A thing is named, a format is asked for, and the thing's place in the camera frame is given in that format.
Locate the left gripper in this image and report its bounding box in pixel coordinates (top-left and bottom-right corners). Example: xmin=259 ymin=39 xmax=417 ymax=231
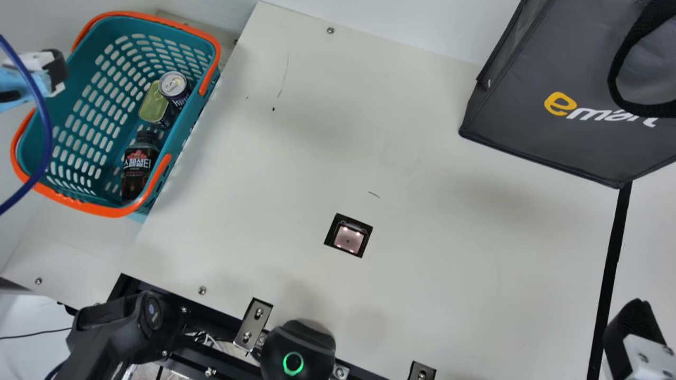
xmin=0 ymin=49 xmax=68 ymax=114

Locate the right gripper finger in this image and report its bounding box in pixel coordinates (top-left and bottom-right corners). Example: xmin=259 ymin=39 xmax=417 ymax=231
xmin=602 ymin=298 xmax=676 ymax=380

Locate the dark coffee bottle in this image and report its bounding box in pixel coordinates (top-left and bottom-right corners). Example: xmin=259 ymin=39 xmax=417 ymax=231
xmin=120 ymin=129 xmax=162 ymax=204

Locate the teal shopping basket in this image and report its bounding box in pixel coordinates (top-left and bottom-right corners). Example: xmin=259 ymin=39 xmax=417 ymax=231
xmin=11 ymin=11 xmax=222 ymax=220

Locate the black strip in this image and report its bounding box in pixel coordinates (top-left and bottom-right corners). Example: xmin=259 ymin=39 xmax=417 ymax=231
xmin=587 ymin=181 xmax=633 ymax=380

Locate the gold rectangular tin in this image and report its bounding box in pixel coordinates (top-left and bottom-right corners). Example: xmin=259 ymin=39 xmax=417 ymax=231
xmin=138 ymin=80 xmax=177 ymax=129

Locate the silver-topped dark can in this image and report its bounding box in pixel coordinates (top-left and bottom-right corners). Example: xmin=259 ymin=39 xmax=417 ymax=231
xmin=157 ymin=71 xmax=192 ymax=109

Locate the small square scanner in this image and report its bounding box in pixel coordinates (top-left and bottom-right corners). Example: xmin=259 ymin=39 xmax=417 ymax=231
xmin=324 ymin=213 xmax=373 ymax=259

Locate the black device with green light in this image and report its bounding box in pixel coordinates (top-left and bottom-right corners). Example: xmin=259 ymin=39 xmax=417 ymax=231
xmin=260 ymin=319 xmax=337 ymax=380

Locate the blue cable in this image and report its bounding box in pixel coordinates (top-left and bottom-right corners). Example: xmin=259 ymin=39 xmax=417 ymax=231
xmin=0 ymin=34 xmax=54 ymax=216

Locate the dark grey bag with straps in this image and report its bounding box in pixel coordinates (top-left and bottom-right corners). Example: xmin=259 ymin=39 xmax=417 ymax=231
xmin=458 ymin=0 xmax=676 ymax=189

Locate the thin black cable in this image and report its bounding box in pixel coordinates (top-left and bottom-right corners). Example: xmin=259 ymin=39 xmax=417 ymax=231
xmin=0 ymin=327 xmax=73 ymax=340

